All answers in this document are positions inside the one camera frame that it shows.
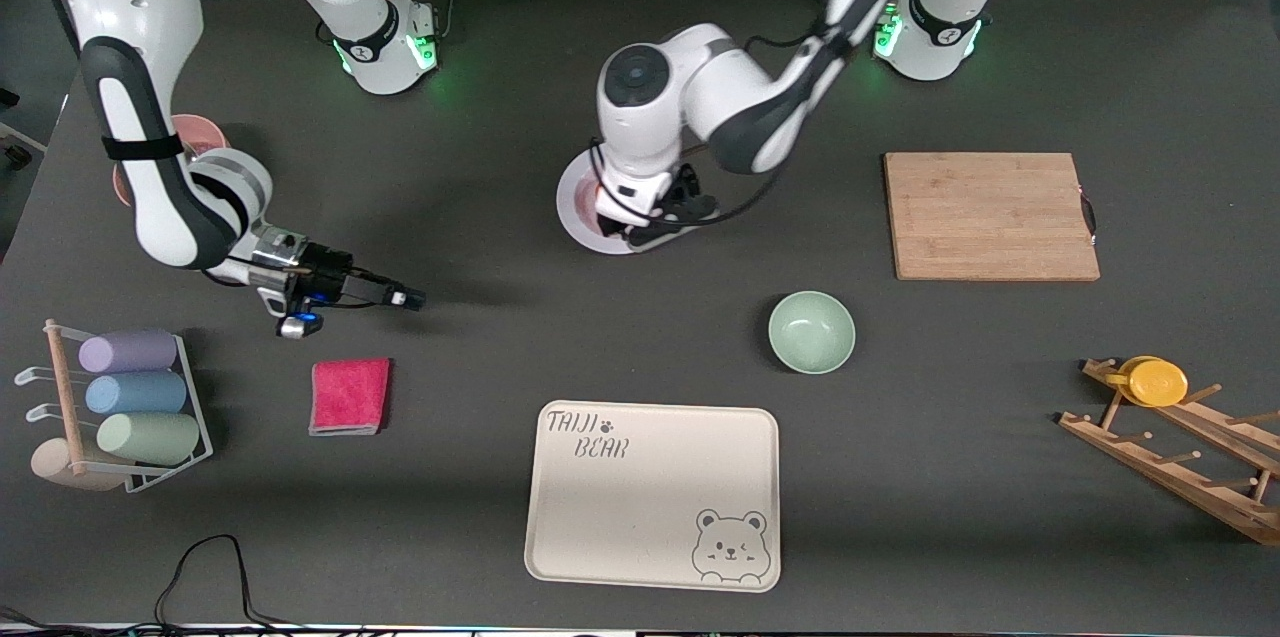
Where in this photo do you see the white round plate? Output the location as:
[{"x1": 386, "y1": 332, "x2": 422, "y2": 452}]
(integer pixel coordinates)
[{"x1": 555, "y1": 145, "x2": 706, "y2": 256}]

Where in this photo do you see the red folded cloth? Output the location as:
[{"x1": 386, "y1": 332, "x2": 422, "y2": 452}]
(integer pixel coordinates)
[{"x1": 308, "y1": 358, "x2": 392, "y2": 437}]

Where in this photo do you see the pink bowl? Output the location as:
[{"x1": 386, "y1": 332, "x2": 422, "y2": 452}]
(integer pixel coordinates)
[{"x1": 112, "y1": 114, "x2": 231, "y2": 208}]

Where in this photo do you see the purple cup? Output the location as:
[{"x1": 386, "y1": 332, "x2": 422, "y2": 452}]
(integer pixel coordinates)
[{"x1": 78, "y1": 330, "x2": 179, "y2": 374}]

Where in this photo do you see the pale green bowl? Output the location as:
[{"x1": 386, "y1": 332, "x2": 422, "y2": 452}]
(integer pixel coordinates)
[{"x1": 768, "y1": 291, "x2": 857, "y2": 375}]

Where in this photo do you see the blue cup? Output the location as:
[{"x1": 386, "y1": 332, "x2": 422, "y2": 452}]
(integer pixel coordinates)
[{"x1": 85, "y1": 372, "x2": 188, "y2": 416}]

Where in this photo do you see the green cup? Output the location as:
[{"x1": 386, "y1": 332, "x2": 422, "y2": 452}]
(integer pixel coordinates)
[{"x1": 96, "y1": 412, "x2": 201, "y2": 466}]

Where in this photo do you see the cream bear print tray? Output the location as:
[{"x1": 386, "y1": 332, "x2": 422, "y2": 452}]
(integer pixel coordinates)
[{"x1": 524, "y1": 401, "x2": 781, "y2": 593}]

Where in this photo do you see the beige cup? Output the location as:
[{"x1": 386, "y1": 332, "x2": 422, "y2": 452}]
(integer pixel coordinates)
[{"x1": 30, "y1": 437, "x2": 131, "y2": 493}]

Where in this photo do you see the bamboo cutting board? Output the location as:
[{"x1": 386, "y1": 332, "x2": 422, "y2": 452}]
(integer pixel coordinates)
[{"x1": 883, "y1": 152, "x2": 1101, "y2": 282}]

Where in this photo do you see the yellow mug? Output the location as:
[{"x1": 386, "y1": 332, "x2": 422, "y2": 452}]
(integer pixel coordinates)
[{"x1": 1105, "y1": 356, "x2": 1190, "y2": 408}]

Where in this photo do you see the wooden peg drying rack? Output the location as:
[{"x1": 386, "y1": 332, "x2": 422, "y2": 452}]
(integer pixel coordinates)
[{"x1": 1058, "y1": 357, "x2": 1280, "y2": 547}]

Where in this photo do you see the white wire cup holder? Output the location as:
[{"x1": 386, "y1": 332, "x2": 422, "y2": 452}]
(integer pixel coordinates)
[{"x1": 14, "y1": 319, "x2": 214, "y2": 495}]

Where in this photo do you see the black floor cable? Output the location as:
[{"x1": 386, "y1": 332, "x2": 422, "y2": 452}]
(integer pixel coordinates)
[{"x1": 155, "y1": 535, "x2": 301, "y2": 630}]

